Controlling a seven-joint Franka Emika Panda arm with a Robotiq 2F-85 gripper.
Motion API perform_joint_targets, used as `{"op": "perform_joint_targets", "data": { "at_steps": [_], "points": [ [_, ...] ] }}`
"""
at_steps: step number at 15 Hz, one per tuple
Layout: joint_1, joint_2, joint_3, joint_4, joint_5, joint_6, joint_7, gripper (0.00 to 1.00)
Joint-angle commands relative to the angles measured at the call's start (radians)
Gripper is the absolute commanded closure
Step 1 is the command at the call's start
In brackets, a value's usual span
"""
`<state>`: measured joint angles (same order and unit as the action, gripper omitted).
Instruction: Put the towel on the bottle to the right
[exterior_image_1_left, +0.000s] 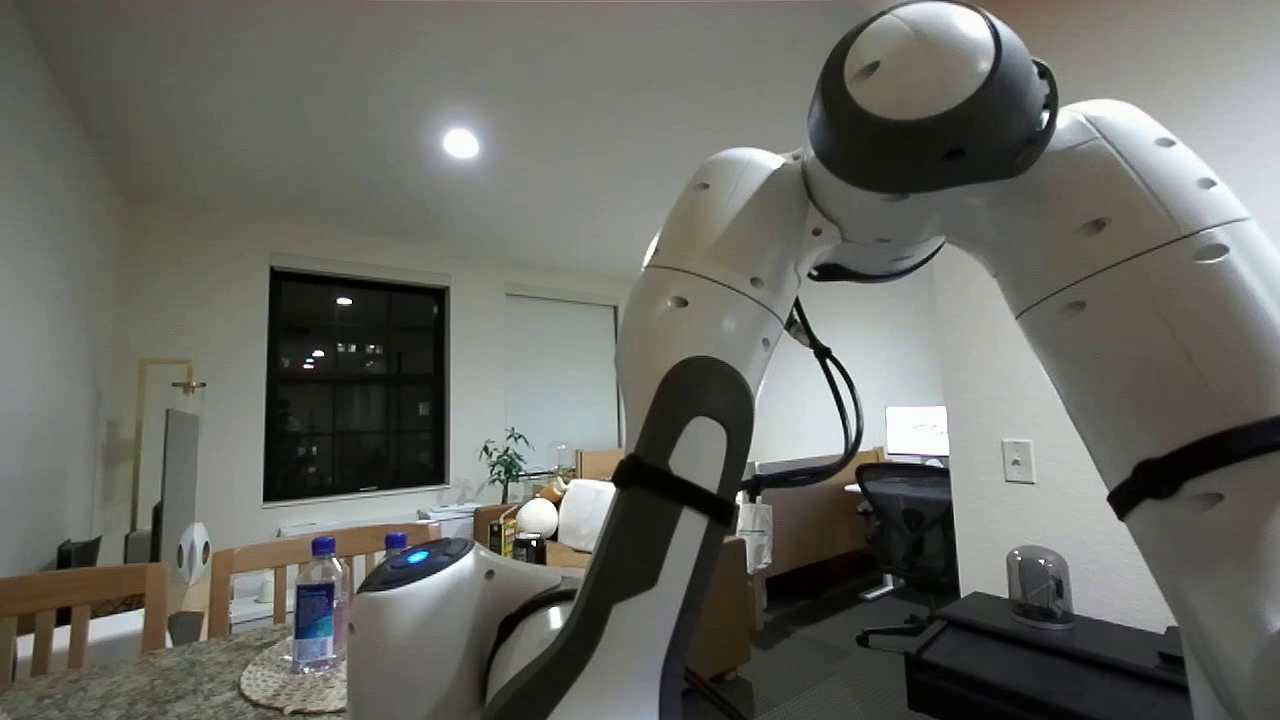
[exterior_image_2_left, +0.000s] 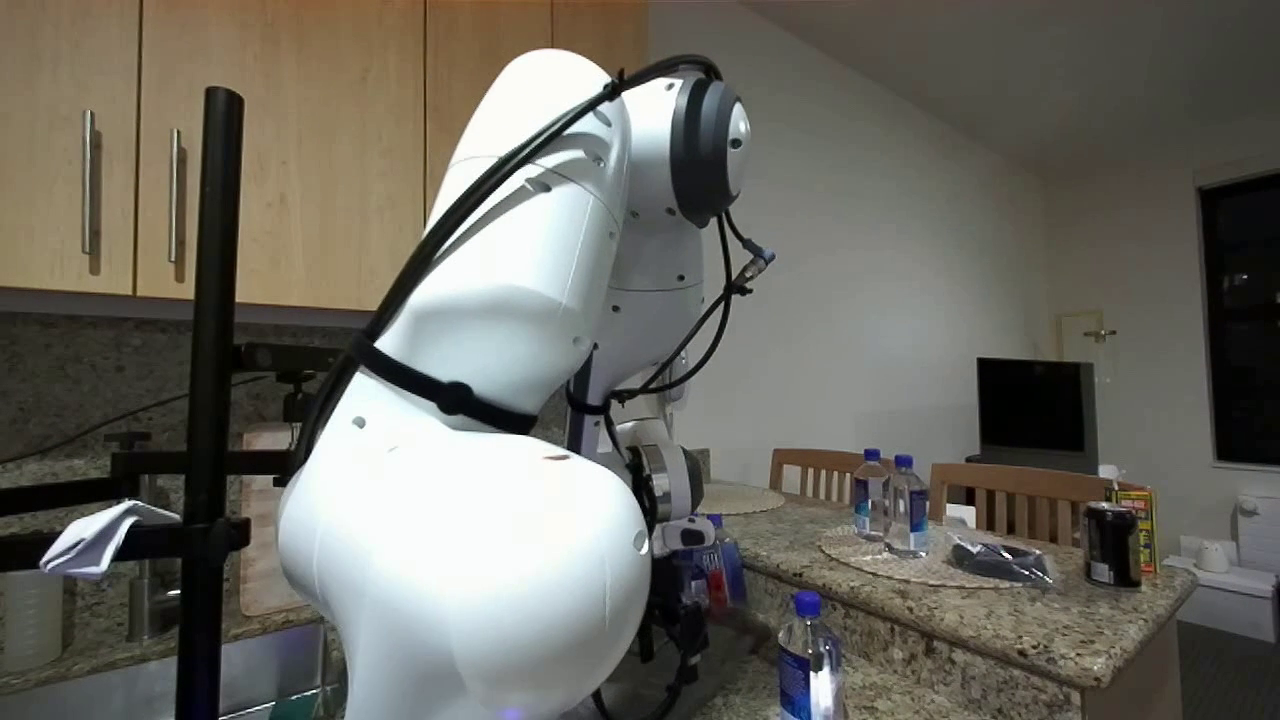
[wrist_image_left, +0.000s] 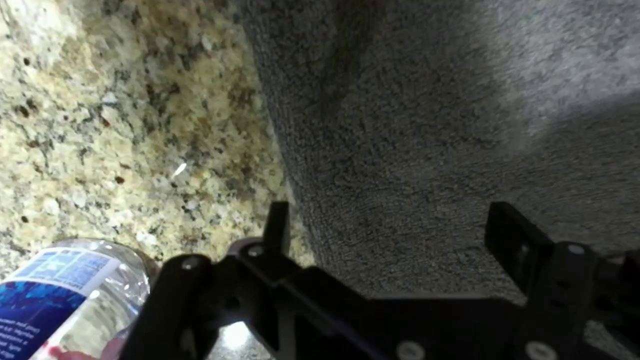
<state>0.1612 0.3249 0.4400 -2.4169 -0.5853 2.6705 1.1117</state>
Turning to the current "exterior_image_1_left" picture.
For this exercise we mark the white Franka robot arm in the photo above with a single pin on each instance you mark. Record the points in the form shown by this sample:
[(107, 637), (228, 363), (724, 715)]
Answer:
[(1135, 267)]

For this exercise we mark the clear label water bottle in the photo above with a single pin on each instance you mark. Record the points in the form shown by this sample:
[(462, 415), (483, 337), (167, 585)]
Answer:
[(397, 546)]

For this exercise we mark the blue label water bottle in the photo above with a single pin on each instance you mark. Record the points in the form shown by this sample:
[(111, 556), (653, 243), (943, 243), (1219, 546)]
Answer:
[(317, 612)]

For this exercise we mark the white roller blind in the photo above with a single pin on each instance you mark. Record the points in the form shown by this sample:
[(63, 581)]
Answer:
[(561, 382)]

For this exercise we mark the green potted plant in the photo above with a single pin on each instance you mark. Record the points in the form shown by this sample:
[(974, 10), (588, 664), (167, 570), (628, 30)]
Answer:
[(507, 463)]

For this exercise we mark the white paper bag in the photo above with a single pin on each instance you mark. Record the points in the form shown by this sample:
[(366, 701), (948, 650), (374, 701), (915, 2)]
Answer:
[(757, 535)]

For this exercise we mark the wooden desk partition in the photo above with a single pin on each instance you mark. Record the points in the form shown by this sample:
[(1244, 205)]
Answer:
[(813, 527)]

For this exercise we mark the white low cabinet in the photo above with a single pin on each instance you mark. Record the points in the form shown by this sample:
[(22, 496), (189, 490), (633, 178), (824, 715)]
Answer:
[(450, 517)]

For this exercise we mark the round ceiling light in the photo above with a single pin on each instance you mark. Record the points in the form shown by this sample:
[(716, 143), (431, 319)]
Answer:
[(462, 143)]

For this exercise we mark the bright computer monitor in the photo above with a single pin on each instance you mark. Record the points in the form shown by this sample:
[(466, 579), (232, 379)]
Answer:
[(919, 431)]

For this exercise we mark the dark night window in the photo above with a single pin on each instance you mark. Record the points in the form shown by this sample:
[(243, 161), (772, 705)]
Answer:
[(355, 403)]

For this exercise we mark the black office chair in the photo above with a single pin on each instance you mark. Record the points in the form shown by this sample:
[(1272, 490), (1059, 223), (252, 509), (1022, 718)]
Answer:
[(915, 527)]

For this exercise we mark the wooden dining chair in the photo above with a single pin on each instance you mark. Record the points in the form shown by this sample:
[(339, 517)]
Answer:
[(80, 590), (264, 553)]

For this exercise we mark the grey glass cylinder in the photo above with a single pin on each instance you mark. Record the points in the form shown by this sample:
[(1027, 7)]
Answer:
[(1037, 585)]

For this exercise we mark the tall grey panel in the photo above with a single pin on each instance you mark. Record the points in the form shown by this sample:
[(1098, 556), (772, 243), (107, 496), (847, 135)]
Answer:
[(177, 482)]

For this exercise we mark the round woven placemat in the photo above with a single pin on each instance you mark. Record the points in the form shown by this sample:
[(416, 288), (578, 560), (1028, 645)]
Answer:
[(287, 686)]

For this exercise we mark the small white appliance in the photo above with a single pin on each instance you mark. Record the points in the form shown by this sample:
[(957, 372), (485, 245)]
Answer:
[(193, 549)]

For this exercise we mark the black equipment case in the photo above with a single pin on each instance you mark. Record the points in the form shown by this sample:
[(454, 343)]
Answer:
[(1027, 661)]

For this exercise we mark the white wall switch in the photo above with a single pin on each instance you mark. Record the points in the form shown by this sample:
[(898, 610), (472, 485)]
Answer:
[(1016, 463)]

